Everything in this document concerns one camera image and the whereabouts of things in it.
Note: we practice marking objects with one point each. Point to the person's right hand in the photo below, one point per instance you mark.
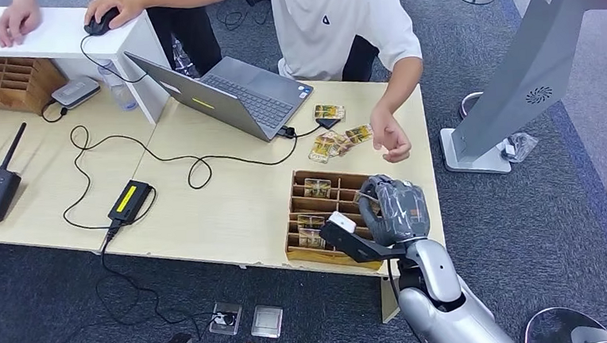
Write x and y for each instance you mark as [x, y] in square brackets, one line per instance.
[124, 7]

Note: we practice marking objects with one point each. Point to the person's left hand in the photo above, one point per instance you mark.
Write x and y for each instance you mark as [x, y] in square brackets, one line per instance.
[392, 133]

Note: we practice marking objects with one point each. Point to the standing person's hand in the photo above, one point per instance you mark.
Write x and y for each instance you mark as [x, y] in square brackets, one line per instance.
[17, 21]

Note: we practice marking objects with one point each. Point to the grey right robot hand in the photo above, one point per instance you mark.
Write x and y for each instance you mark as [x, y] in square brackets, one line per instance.
[401, 212]

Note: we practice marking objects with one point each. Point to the black computer mouse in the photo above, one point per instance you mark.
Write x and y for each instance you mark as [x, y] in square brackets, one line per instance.
[98, 27]

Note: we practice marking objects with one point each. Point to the wooden card organizer tray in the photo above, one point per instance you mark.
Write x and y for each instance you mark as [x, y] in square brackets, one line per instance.
[313, 206]

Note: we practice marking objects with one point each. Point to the person's left forearm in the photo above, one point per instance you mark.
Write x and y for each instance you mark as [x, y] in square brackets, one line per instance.
[401, 82]

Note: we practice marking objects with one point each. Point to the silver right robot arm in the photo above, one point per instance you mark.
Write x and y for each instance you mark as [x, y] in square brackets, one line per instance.
[443, 299]

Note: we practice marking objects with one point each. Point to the gold patterned card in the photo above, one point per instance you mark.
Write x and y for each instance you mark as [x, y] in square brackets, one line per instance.
[317, 188]
[359, 133]
[329, 112]
[311, 221]
[321, 150]
[311, 239]
[342, 142]

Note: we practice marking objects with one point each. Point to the black card reader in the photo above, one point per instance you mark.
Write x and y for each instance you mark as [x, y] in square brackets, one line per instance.
[328, 124]

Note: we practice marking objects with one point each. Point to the person standing behind shelf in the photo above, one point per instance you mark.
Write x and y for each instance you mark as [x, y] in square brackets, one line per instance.
[192, 35]

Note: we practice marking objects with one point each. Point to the white desk shelf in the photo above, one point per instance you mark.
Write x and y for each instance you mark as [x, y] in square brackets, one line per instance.
[37, 39]

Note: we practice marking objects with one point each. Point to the tall wooden slot organizer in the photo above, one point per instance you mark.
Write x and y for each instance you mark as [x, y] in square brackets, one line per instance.
[13, 82]

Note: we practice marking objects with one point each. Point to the office chair with chrome base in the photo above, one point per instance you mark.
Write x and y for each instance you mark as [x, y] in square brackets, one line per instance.
[180, 54]

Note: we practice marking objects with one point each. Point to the round chrome stanchion base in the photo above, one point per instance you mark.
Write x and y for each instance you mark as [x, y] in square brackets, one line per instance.
[464, 105]

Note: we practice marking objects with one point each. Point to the clear plastic water bottle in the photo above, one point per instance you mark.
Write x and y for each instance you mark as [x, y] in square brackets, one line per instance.
[119, 89]

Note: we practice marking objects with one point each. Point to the pale desk leg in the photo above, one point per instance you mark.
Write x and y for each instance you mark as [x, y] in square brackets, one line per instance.
[389, 299]

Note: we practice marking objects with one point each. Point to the grey router box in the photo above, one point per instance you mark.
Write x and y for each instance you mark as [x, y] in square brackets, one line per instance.
[75, 91]

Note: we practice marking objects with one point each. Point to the black laptop plug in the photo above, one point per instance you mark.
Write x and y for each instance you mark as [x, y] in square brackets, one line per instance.
[286, 132]

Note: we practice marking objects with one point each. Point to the clear plastic bag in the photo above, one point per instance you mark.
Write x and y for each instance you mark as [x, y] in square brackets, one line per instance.
[521, 145]

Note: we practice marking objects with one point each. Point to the grey laptop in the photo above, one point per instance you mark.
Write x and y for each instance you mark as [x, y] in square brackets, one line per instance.
[235, 95]

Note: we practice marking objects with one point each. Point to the grey kiosk stand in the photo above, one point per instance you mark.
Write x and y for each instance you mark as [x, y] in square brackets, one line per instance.
[529, 67]

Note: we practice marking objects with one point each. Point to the square metal floor plate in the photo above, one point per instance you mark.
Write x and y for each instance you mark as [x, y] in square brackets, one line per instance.
[267, 321]

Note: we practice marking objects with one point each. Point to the black power adapter yellow label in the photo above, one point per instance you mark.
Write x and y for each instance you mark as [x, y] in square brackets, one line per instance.
[128, 202]

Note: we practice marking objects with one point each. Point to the open floor socket box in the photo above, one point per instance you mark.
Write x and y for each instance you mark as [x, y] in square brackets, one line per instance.
[225, 318]

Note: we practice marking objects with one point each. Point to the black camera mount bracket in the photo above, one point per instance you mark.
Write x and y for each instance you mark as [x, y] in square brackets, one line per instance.
[358, 247]

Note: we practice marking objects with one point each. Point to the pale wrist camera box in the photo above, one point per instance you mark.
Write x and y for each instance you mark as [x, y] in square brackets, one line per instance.
[342, 222]

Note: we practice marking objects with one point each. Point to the round dark base plate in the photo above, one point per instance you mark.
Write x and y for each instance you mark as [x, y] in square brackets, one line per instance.
[556, 331]

